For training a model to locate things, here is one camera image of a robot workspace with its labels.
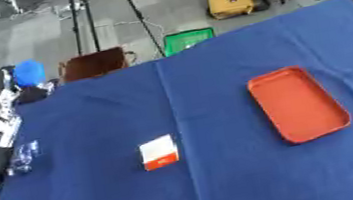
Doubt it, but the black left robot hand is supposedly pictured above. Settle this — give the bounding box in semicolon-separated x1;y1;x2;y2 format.
0;58;60;109

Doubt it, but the blue round object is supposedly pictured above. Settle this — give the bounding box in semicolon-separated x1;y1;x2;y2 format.
9;56;50;90

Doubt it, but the small white and red box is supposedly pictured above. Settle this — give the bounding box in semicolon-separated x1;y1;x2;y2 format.
134;131;184;174

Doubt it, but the clear plastic wrapper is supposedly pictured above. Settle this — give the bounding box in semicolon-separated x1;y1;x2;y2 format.
0;139;46;178

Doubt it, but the black tripod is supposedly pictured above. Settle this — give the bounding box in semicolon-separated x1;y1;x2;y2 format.
67;0;105;57

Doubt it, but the black slanted tripod leg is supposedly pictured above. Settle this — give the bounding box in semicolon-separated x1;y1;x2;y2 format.
114;0;170;65

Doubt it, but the green plastic crate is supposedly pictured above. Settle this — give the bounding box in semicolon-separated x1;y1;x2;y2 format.
160;25;220;58

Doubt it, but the orange rectangular tray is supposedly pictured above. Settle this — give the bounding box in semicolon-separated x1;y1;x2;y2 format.
243;57;353;152

